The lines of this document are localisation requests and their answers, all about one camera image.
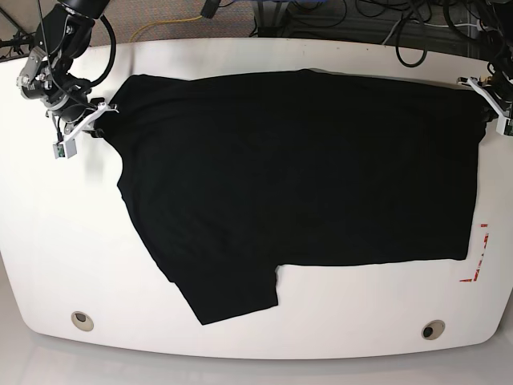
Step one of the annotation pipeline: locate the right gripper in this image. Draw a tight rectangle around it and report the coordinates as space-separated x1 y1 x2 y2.
16 47 119 139

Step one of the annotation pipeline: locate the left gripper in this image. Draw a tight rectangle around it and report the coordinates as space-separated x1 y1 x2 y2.
457 67 512 124

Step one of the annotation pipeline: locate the black T-shirt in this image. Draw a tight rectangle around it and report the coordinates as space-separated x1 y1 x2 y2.
95 70 487 325

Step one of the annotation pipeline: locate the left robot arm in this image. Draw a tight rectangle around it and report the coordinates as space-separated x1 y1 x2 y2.
458 1 512 131

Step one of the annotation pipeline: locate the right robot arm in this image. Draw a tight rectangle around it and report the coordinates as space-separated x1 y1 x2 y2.
17 0 116 142

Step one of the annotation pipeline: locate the red tape marker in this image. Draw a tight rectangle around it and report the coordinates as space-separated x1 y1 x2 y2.
458 222 490 283

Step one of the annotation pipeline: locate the left table grommet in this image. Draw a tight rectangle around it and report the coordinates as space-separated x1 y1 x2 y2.
71 311 94 332

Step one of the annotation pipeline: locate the table grommet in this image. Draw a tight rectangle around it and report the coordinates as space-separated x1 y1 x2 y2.
71 311 94 332
421 320 446 341

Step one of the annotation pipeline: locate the right table grommet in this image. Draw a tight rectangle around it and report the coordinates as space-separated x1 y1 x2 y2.
421 320 446 341

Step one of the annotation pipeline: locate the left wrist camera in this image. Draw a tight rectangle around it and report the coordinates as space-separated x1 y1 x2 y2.
496 116 513 137

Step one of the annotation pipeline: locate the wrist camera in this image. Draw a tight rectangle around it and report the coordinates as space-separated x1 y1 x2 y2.
496 116 513 137
52 139 77 159

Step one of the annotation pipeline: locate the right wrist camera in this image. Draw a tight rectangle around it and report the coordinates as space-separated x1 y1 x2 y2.
52 139 77 159

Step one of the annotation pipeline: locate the black cable bundle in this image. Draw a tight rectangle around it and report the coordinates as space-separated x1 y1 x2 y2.
248 0 494 68

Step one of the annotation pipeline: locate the yellow cable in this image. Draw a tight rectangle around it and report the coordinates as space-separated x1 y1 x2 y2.
128 11 206 43

